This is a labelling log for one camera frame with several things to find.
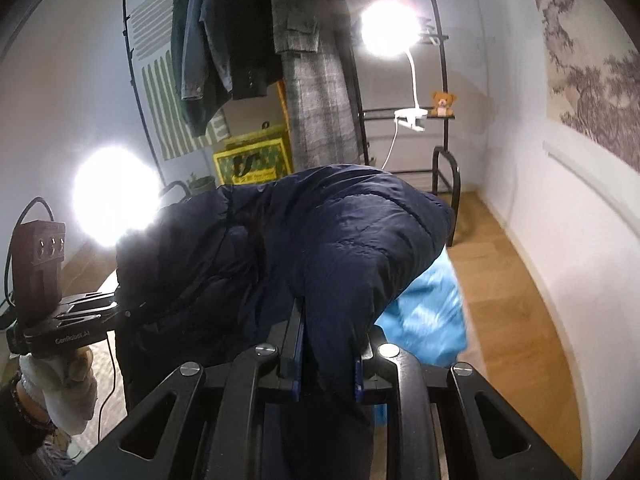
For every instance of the brown teddy bear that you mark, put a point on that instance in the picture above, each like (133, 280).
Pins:
(444, 105)

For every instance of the white clip lamp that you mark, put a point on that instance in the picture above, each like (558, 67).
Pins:
(410, 117)

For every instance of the dark green jacket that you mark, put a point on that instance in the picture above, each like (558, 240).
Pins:
(179, 35)

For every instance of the yellow green storage bag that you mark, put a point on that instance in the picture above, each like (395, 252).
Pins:
(250, 165)

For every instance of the green striped wall poster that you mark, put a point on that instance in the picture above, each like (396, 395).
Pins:
(160, 110)

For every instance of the tall cardboard box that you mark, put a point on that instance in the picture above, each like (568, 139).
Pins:
(250, 115)

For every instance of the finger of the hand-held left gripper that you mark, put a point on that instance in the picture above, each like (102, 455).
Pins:
(90, 307)

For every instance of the black jacket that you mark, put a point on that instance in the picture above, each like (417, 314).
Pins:
(250, 60)

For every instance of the person's left forearm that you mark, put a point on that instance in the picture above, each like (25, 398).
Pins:
(17, 435)

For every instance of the blue denim jacket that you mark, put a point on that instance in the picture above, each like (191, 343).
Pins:
(200, 75)

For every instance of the black metal clothes rack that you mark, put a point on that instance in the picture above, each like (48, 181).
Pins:
(456, 200)

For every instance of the small plant pot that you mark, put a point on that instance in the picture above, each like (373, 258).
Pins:
(202, 185)

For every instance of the tree print wall tapestry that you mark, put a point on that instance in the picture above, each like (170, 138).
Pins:
(600, 85)

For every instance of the navy puffer jacket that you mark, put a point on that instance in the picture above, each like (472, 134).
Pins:
(325, 240)

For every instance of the grey plaid coat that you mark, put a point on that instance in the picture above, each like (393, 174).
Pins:
(320, 110)

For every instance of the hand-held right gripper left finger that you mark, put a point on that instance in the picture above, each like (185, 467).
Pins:
(298, 350)

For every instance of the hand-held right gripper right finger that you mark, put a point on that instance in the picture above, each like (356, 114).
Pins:
(358, 375)

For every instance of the person's left hand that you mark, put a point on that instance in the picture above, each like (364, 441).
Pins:
(65, 395)

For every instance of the turquoise cloth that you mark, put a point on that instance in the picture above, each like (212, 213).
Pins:
(430, 320)

